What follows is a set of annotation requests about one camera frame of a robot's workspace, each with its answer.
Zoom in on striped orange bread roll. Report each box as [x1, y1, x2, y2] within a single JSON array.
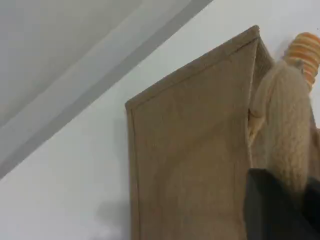
[[283, 31, 320, 87]]

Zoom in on brown jute tote bag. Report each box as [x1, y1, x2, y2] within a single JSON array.
[[124, 24, 320, 240]]

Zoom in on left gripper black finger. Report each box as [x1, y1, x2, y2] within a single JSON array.
[[301, 176, 320, 240], [244, 168, 307, 240]]

